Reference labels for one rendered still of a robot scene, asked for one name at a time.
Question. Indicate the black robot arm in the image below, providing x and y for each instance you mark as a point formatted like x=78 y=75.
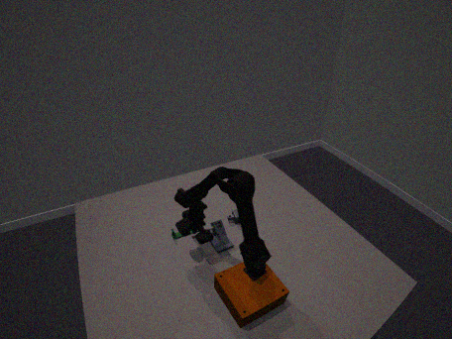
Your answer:
x=240 y=187

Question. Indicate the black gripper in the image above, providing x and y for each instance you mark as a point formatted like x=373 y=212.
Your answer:
x=204 y=235

